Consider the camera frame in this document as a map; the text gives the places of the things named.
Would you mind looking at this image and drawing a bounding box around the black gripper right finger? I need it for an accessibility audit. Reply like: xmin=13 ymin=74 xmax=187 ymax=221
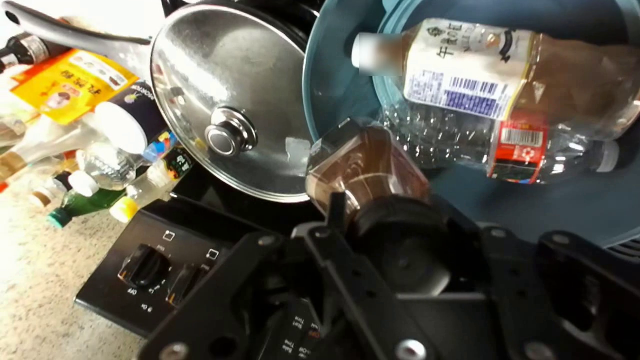
xmin=433 ymin=191 xmax=640 ymax=360

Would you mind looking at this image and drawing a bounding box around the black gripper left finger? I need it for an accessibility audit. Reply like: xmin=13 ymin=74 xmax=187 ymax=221
xmin=138 ymin=189 xmax=436 ymax=360

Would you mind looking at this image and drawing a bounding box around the blue bowl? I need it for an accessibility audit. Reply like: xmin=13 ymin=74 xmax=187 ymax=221
xmin=301 ymin=0 xmax=640 ymax=249

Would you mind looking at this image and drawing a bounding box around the clear bottle red label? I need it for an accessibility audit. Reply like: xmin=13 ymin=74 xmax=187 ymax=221
xmin=378 ymin=98 xmax=624 ymax=185

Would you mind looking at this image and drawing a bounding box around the tea bottle white label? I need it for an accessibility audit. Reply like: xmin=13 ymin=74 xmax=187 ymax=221
xmin=348 ymin=16 xmax=640 ymax=146

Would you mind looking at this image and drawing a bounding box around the green bottle yellow cap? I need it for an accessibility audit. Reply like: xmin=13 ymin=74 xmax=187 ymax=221
xmin=108 ymin=146 xmax=197 ymax=226

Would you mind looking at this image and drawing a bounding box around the green bottle teal cap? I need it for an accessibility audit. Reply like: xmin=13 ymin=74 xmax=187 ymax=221
xmin=47 ymin=187 xmax=131 ymax=232

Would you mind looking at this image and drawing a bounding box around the clear bottle white cap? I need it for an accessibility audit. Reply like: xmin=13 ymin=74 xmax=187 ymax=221
xmin=66 ymin=139 xmax=138 ymax=200

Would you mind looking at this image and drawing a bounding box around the tall bottle tan cap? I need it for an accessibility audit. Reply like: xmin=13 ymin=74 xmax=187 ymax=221
xmin=0 ymin=114 xmax=97 ymax=184

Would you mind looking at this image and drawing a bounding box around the dark soy sauce bottle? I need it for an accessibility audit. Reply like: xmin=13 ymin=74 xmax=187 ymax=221
xmin=0 ymin=32 xmax=71 ymax=74

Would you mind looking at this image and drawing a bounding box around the black electric stove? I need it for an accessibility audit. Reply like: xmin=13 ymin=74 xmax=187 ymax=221
xmin=73 ymin=158 xmax=640 ymax=360

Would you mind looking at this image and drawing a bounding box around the glass lid silver knob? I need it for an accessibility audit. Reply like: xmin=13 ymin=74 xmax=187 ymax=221
xmin=148 ymin=2 xmax=320 ymax=203

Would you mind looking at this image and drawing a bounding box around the blue salt canister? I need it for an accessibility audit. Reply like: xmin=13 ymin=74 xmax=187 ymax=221
xmin=90 ymin=82 xmax=171 ymax=156

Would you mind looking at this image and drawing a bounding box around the yellow food box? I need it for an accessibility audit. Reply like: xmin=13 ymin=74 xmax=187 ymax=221
xmin=10 ymin=47 xmax=141 ymax=125

